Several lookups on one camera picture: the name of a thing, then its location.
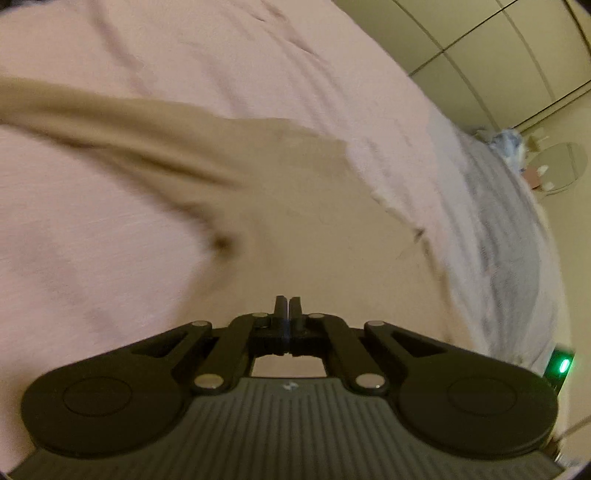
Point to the pink tissue box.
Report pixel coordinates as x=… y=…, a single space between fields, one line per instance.
x=531 y=175

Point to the oval mirror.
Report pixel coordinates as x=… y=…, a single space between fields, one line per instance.
x=561 y=161

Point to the striped pink grey duvet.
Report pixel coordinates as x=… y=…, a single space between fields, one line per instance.
x=138 y=55

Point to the tan long-sleeve shirt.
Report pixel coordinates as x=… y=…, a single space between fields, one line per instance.
x=300 y=221

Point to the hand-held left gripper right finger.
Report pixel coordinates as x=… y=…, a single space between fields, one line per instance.
x=295 y=309

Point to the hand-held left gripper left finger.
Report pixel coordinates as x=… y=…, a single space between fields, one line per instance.
x=279 y=309

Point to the blue crumpled cloth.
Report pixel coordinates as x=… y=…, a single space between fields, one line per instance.
x=508 y=141

